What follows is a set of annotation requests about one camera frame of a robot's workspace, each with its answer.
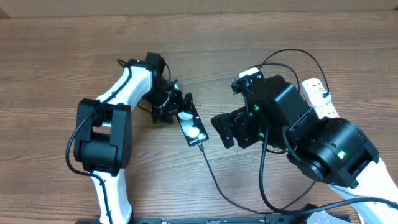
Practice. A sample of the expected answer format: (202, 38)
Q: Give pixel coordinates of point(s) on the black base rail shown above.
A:
(320, 217)

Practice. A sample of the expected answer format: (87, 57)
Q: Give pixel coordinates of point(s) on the white power strip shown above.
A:
(313, 91)

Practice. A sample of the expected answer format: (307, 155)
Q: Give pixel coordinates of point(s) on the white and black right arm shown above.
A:
(333, 151)

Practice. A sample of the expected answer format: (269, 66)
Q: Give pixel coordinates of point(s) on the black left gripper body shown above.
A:
(163, 101)

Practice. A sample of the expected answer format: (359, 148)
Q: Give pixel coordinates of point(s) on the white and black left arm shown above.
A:
(102, 139)

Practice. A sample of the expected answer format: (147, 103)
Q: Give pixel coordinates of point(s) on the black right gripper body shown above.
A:
(250, 128)

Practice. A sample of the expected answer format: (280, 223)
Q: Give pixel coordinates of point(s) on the black smartphone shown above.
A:
(192, 127)

